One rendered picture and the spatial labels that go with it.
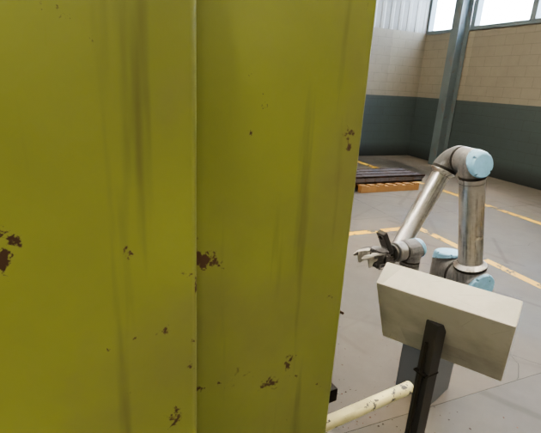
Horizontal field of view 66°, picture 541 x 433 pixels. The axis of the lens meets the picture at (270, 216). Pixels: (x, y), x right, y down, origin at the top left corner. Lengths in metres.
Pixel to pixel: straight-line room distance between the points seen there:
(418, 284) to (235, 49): 0.75
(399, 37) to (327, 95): 10.35
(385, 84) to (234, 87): 10.31
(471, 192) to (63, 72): 1.74
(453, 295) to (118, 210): 0.84
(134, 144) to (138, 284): 0.23
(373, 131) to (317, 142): 10.08
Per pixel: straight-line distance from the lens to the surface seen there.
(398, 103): 11.35
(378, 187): 7.20
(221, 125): 0.81
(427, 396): 1.35
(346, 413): 1.54
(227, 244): 0.88
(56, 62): 0.64
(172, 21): 0.68
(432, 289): 1.17
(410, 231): 2.10
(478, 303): 1.16
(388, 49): 11.08
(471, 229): 2.11
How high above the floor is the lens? 1.67
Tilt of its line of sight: 18 degrees down
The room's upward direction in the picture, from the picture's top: 3 degrees clockwise
